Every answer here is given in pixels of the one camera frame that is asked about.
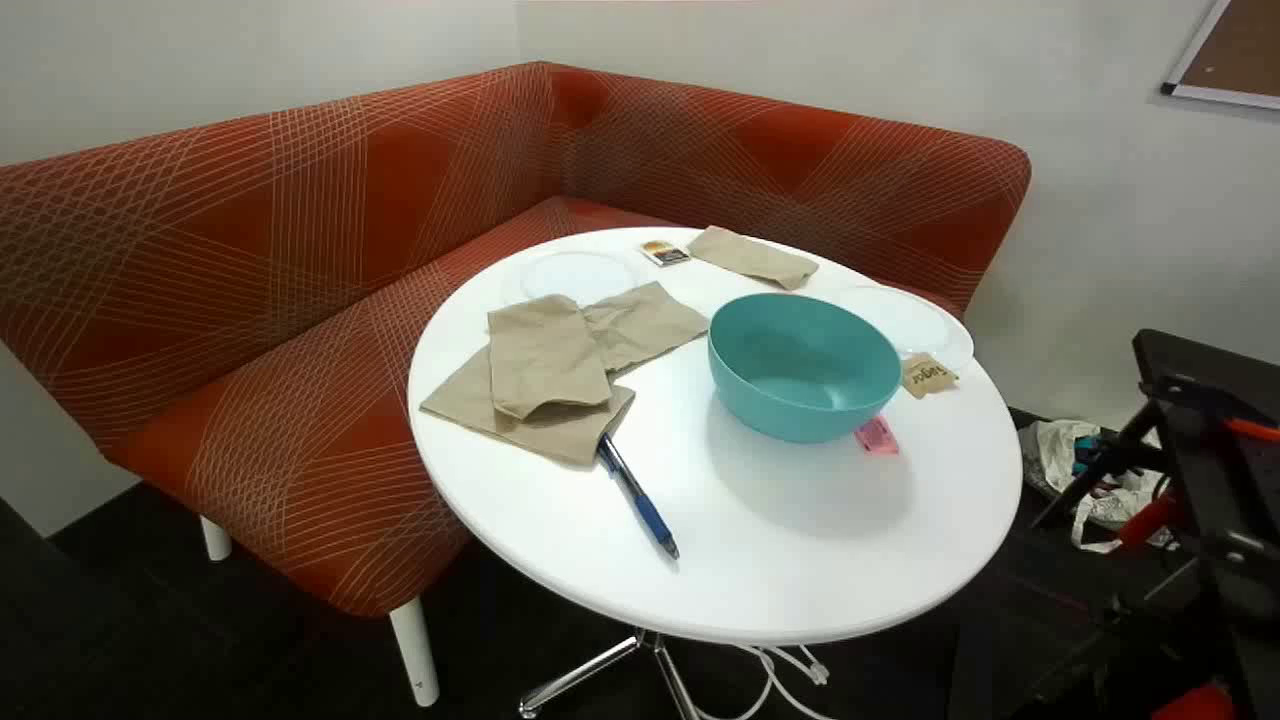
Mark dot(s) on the black red metal stand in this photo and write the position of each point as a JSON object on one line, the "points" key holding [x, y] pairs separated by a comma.
{"points": [[1202, 427]]}

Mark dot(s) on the framed cork board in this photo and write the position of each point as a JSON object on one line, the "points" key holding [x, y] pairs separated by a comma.
{"points": [[1243, 52]]}

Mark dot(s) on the large flat brown napkin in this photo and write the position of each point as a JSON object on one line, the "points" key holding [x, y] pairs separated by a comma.
{"points": [[563, 434]]}

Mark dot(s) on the chrome table base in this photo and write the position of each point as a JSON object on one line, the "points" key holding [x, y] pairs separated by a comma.
{"points": [[586, 671]]}

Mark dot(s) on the blue ballpoint pen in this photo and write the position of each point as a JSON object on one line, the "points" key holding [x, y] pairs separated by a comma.
{"points": [[641, 503]]}

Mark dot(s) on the red patterned corner sofa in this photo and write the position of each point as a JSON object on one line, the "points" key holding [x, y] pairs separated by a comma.
{"points": [[267, 266]]}

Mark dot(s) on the small rectangular brown napkin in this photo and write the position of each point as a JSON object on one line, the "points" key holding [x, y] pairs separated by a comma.
{"points": [[753, 259]]}

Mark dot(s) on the folded brown napkin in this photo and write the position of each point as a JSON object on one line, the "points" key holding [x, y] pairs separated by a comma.
{"points": [[542, 353]]}

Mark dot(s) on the small dark printed packet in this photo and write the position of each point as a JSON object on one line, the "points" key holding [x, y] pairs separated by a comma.
{"points": [[664, 254]]}

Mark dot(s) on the creased brown napkin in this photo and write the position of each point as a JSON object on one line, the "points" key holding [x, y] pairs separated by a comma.
{"points": [[652, 322]]}

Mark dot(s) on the white crumpled bag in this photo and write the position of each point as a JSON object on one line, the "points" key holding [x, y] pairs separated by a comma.
{"points": [[1063, 455]]}

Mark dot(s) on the pink sweetener packet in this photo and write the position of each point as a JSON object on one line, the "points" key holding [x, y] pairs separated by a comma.
{"points": [[878, 436]]}

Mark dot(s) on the teal plastic bowl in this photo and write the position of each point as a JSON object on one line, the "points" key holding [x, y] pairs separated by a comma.
{"points": [[801, 390]]}

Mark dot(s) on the white round plate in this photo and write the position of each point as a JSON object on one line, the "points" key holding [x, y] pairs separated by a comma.
{"points": [[574, 279]]}

